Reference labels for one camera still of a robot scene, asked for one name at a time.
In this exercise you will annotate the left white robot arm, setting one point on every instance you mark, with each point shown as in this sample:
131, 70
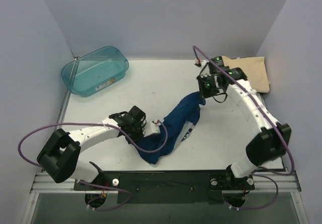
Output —
60, 155

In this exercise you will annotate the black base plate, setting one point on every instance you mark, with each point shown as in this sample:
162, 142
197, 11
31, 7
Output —
176, 187

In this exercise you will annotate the folded beige t shirt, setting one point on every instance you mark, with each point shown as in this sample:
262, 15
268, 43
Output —
255, 70

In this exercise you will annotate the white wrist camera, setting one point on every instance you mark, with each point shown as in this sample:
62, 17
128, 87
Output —
151, 128
202, 66

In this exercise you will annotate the teal plastic bin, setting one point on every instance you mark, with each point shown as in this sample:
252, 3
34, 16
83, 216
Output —
95, 71

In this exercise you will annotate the blue t shirt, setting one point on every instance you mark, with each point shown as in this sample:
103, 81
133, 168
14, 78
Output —
177, 127

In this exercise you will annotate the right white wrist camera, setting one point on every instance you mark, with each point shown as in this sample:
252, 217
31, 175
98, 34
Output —
202, 66

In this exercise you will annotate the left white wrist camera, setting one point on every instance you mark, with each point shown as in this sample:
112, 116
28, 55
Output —
151, 128

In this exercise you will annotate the aluminium frame rail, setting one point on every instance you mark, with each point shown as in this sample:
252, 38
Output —
263, 182

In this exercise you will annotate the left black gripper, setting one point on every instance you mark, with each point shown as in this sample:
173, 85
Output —
137, 134

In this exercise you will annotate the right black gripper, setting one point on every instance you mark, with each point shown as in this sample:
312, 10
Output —
204, 90

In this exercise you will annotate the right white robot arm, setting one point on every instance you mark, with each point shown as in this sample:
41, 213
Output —
270, 136

